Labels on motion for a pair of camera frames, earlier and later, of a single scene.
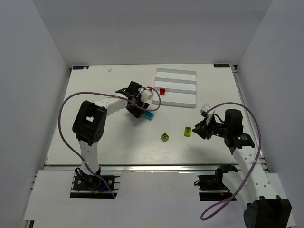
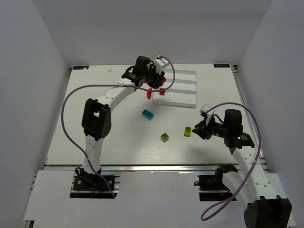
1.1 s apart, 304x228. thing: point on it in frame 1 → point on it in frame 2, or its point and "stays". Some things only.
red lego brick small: (162, 91) stays
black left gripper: (137, 109) → (155, 79)
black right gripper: (204, 129) stays
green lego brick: (187, 131) stays
